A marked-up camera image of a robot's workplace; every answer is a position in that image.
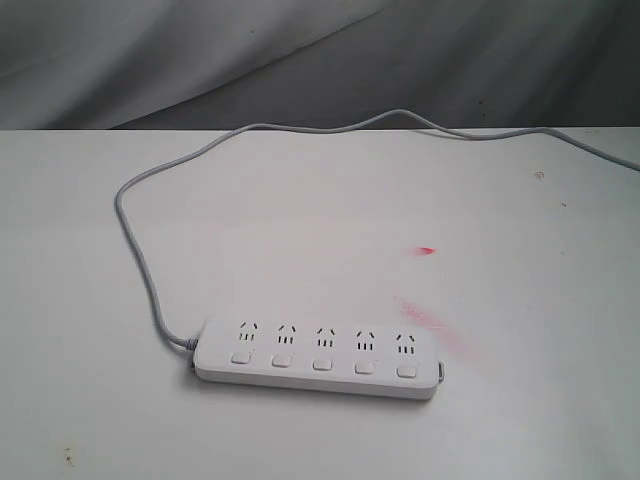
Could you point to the white five-socket power strip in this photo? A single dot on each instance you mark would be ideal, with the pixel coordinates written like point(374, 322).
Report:
point(385, 361)

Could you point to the grey backdrop cloth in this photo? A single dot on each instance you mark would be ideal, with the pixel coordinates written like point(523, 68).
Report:
point(224, 64)

